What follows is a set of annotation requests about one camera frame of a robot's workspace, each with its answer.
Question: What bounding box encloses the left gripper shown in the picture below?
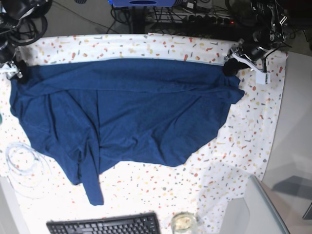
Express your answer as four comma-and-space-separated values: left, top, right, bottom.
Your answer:
223, 42, 271, 77

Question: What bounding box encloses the black computer keyboard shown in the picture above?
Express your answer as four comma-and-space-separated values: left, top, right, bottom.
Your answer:
46, 213, 161, 234

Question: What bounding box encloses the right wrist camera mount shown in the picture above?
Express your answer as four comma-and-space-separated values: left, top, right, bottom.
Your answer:
4, 61, 23, 79

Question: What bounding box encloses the coiled white cable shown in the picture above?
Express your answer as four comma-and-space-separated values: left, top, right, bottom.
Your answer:
4, 141, 54, 200

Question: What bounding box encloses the clear glass jar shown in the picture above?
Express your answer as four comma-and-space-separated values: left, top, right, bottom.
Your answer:
171, 212, 198, 234

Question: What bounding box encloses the black wire rack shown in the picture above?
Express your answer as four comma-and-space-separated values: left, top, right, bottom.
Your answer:
145, 6, 234, 25

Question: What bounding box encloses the blue box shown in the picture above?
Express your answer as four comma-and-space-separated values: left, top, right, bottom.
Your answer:
108, 0, 183, 7

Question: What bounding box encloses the terrazzo pattern table cloth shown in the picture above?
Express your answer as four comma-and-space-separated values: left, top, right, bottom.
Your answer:
0, 34, 287, 234

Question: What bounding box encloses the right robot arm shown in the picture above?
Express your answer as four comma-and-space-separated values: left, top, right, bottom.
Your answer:
0, 0, 52, 84

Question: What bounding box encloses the dark blue t-shirt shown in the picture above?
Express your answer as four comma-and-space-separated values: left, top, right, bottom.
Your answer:
10, 58, 244, 205

